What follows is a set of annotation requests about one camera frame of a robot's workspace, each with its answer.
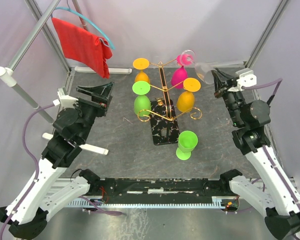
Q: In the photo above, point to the red cloth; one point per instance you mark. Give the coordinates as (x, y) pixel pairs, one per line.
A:
(83, 46)

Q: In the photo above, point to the clear wine glass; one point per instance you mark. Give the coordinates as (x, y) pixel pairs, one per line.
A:
(202, 69)

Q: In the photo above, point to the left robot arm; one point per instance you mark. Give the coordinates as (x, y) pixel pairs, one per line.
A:
(29, 213)

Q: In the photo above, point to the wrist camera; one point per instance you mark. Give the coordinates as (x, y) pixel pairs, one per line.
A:
(64, 99)
(245, 79)

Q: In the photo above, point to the gold wine glass rack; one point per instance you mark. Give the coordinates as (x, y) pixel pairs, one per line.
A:
(164, 113)

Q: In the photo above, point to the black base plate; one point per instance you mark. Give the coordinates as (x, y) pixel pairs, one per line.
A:
(110, 187)

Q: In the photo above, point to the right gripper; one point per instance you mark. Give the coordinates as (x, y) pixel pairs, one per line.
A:
(220, 81)

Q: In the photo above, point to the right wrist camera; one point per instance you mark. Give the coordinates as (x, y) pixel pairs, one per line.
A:
(245, 79)

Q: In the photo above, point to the green goblet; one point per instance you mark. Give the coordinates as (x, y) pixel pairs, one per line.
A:
(187, 141)
(142, 104)

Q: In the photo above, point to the white clothes stand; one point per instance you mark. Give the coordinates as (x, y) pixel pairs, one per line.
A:
(39, 73)

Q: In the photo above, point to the magenta goblet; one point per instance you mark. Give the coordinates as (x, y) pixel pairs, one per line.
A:
(181, 74)

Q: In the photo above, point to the orange goblet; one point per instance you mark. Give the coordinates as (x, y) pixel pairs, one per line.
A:
(141, 64)
(186, 100)

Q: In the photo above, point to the green goblet front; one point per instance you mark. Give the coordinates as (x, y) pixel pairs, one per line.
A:
(187, 141)

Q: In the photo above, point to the white cable duct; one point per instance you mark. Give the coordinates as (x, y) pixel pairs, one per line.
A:
(159, 201)

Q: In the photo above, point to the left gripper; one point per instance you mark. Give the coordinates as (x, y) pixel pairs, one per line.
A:
(103, 91)

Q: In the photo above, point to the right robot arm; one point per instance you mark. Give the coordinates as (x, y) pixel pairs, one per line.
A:
(249, 106)

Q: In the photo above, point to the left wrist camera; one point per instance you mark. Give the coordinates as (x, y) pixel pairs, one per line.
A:
(64, 99)

